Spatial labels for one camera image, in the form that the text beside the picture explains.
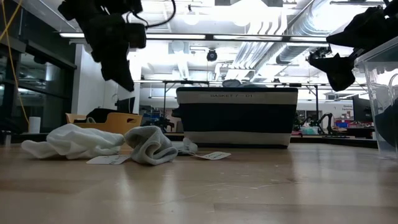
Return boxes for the silver ventilation duct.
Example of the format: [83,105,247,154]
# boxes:
[275,6,346,65]

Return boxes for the black overhead crossbar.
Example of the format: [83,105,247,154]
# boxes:
[58,32,329,44]

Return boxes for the white paper roll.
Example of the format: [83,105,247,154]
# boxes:
[28,116,42,134]

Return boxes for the black sock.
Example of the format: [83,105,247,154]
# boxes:
[83,15,136,92]

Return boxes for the clear plastic container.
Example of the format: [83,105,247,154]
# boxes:
[353,36,398,160]

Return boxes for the small black monitor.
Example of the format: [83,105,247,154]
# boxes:
[116,96,136,114]

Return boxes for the orange plastic bin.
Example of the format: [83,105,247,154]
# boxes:
[65,111,144,135]

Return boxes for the small metal cylinder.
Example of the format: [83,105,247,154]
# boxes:
[1,129,15,147]

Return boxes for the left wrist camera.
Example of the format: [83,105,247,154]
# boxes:
[126,22,147,50]

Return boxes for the black track lights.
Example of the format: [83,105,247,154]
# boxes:
[306,45,333,60]

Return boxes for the pale green sock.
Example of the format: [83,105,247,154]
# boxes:
[123,125,198,166]

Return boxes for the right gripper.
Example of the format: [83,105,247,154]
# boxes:
[308,0,398,92]

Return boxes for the white cloth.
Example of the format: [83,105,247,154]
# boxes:
[21,123,126,160]

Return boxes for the white paper tag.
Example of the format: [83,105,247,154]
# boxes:
[86,154,131,166]
[188,151,233,161]

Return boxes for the yellow cable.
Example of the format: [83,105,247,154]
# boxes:
[0,0,30,125]

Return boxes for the navy fabric basket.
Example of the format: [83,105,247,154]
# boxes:
[171,86,299,149]

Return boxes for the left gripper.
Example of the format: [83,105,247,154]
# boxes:
[57,0,144,24]

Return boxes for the light blue shirt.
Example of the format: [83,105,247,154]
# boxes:
[222,78,268,88]

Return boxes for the large black monitor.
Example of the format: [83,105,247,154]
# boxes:
[352,95,374,123]

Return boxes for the black background table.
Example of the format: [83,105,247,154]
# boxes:
[162,79,210,127]

